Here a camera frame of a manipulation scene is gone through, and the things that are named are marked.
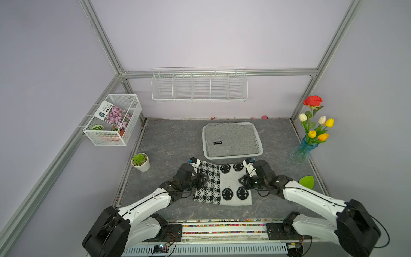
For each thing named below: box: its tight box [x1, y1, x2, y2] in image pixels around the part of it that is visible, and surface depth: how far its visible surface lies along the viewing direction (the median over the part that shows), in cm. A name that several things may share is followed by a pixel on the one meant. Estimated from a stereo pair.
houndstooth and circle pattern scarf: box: [193, 160, 253, 207], surface depth 82 cm
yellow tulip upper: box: [325, 117, 336, 128], surface depth 79 cm
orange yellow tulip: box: [317, 133, 330, 142], surface depth 73 cm
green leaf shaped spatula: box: [298, 175, 315, 190], surface depth 91 cm
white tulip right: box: [317, 115, 327, 125], surface depth 81 cm
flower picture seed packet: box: [94, 100, 133, 131], surface depth 76 cm
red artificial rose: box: [302, 95, 324, 107], surface depth 80 cm
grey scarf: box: [204, 122, 260, 158], surface depth 98 cm
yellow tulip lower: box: [307, 130, 317, 139], surface depth 75 cm
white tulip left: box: [299, 112, 308, 123], surface depth 84 cm
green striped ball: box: [91, 124, 105, 131], surface depth 72 cm
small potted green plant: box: [131, 152, 151, 172], surface depth 91 cm
